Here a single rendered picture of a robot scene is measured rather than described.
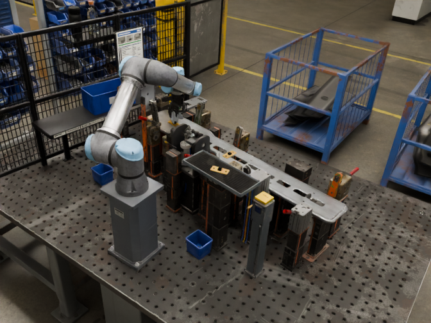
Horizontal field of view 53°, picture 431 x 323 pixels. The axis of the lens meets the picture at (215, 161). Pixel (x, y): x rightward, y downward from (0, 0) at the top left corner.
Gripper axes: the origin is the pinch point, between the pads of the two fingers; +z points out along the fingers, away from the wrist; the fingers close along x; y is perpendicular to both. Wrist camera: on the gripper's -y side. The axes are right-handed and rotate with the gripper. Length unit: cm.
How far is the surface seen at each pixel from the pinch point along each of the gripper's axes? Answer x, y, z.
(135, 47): 14, -55, -27
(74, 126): -49, -33, 1
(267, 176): -15, 83, -11
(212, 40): 250, -201, 56
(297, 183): 5, 89, 0
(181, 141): -22.6, 30.9, -8.6
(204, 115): 18.7, 8.1, -0.7
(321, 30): 277, -64, 11
